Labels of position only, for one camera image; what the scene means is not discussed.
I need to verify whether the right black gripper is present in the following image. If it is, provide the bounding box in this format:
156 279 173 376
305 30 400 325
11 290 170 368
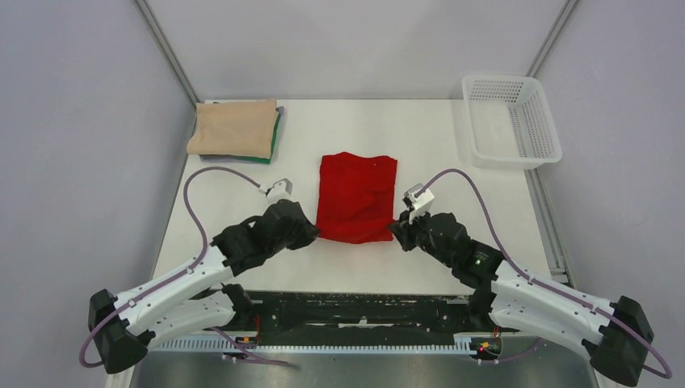
389 204 455 268

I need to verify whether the red t shirt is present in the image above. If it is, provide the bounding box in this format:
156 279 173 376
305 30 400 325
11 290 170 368
316 152 397 244

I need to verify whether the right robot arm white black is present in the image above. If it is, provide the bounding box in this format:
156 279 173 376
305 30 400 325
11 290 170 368
389 212 654 387

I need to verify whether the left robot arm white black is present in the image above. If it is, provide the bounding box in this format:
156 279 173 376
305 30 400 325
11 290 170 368
88 199 320 374

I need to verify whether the green folded t shirt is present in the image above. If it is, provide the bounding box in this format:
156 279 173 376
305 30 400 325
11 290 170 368
236 106 284 164

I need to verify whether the beige folded t shirt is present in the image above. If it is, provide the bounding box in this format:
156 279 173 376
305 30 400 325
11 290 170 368
186 99 279 159

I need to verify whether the white plastic laundry basket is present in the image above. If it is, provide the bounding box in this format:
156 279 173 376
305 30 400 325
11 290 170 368
461 74 562 170

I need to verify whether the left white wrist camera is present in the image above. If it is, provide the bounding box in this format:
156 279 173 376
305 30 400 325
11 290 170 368
258 179 292 205

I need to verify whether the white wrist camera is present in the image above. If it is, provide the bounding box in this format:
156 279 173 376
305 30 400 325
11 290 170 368
258 179 292 205
403 183 435 224

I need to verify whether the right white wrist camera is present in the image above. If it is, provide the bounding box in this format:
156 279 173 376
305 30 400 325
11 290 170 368
403 183 435 224

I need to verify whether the white slotted cable duct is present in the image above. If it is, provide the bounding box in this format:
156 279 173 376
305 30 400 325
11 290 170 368
153 334 483 356

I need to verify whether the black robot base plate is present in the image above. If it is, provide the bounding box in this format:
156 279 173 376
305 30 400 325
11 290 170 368
222 291 494 347

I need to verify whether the right aluminium frame post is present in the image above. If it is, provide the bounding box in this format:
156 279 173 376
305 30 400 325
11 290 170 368
526 0 580 78

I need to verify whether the aluminium frame post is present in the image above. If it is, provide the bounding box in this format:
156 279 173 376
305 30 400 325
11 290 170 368
132 0 200 108
526 0 580 78

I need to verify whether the left aluminium frame post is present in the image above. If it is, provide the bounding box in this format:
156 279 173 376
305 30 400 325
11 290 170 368
132 0 200 108

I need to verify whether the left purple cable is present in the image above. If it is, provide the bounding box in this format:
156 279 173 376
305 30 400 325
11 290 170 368
78 166 292 369

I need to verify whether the purple cable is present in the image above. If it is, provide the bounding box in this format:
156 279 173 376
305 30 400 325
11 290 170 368
78 166 292 369
417 168 673 380

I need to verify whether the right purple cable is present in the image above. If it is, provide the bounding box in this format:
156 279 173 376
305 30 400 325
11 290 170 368
417 168 673 380

